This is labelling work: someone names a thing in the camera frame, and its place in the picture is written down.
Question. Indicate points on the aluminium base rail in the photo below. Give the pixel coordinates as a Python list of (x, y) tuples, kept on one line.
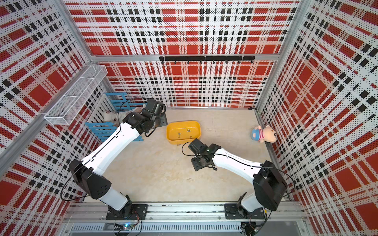
[(183, 219)]

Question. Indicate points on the green circuit board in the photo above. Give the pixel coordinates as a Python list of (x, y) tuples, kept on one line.
[(123, 227)]

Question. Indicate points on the blue white slatted crate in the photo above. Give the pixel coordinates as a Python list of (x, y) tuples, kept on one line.
[(110, 110)]

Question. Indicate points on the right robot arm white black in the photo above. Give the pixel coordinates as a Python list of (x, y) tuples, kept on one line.
[(268, 183)]

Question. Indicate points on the pink plush pig toy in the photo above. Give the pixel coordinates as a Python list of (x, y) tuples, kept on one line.
[(267, 134)]

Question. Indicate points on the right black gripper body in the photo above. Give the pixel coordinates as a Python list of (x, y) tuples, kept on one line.
[(197, 163)]

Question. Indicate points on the white plush toy in crate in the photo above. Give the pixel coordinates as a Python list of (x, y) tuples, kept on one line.
[(116, 117)]

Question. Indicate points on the black hook rail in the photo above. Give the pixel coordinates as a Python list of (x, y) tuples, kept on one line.
[(206, 58)]

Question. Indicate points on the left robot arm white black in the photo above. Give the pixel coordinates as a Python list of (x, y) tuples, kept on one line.
[(88, 173)]

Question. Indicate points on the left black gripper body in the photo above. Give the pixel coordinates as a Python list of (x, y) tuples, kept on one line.
[(160, 121)]

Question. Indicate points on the white wire mesh basket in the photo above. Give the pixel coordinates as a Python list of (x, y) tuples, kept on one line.
[(69, 105)]

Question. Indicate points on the yellow plastic storage box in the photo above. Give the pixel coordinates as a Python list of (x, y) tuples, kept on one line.
[(174, 128)]

